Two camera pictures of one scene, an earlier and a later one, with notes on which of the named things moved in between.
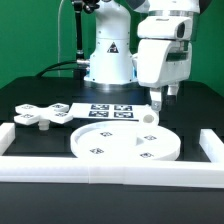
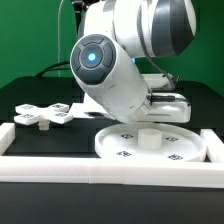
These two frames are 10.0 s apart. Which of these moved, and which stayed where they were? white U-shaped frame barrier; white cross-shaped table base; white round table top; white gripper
Moved: white round table top; white gripper
Stayed: white U-shaped frame barrier; white cross-shaped table base
